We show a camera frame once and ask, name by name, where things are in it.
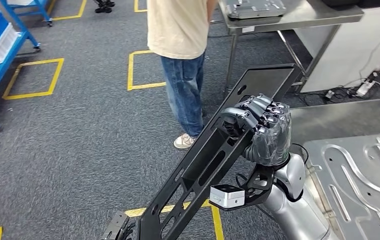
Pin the person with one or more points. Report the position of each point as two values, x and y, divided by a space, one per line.
179 30

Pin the small power adapter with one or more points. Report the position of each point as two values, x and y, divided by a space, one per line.
329 94

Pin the dark left robot hand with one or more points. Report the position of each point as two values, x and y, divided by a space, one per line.
118 228

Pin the black camera bracket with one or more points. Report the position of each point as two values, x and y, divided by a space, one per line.
261 185

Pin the small grey metal plate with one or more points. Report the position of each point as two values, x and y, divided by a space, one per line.
256 8

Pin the black equipment base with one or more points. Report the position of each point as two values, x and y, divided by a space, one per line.
103 6

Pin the black tray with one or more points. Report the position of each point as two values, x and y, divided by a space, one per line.
352 3

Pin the large stamped metal panel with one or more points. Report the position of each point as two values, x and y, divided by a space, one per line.
359 198

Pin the white cabinet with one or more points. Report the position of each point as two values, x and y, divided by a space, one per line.
359 49

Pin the long black plastic part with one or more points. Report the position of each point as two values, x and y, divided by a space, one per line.
262 79

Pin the steel side table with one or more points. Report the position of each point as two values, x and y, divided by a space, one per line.
309 18

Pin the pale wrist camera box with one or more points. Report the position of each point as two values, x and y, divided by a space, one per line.
228 198

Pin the white plastic bin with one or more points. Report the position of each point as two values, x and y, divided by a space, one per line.
2 46

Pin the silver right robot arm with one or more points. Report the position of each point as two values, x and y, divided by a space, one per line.
296 212

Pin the white power strip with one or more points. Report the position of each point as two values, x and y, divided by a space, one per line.
365 88

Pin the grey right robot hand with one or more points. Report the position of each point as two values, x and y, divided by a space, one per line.
272 142

